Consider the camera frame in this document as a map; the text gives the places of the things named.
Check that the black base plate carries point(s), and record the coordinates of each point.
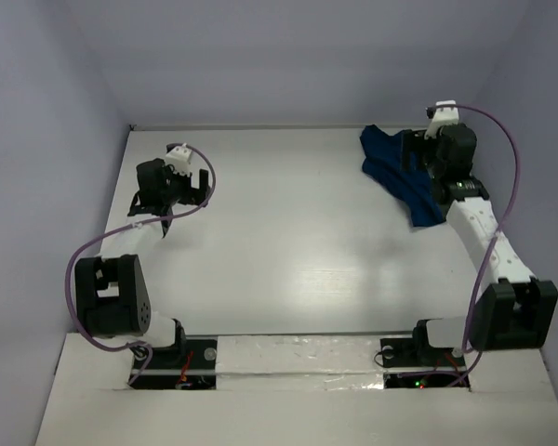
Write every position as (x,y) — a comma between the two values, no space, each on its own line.
(196,370)
(408,364)

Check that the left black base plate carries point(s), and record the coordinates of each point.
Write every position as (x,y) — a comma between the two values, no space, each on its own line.
(196,370)

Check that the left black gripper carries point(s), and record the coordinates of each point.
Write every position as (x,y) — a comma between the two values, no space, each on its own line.
(168,197)

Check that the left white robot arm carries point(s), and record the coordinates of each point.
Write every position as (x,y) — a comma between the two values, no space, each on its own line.
(105,288)

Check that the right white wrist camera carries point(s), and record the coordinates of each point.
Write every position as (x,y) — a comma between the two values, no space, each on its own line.
(443,113)

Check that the blue t shirt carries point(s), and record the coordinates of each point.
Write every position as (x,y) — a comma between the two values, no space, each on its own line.
(383,163)

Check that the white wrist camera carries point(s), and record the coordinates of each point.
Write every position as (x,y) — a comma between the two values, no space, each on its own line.
(443,113)
(179,157)

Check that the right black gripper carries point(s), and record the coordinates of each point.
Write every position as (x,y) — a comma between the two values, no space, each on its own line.
(415,141)

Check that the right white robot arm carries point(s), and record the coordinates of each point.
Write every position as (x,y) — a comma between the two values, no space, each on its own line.
(510,307)

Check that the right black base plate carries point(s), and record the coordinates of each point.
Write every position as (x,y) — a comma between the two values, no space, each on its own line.
(408,364)

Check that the silver foil strip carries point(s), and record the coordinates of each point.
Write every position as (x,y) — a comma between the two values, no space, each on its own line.
(298,363)

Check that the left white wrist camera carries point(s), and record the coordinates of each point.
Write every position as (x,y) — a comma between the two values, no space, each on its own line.
(179,157)

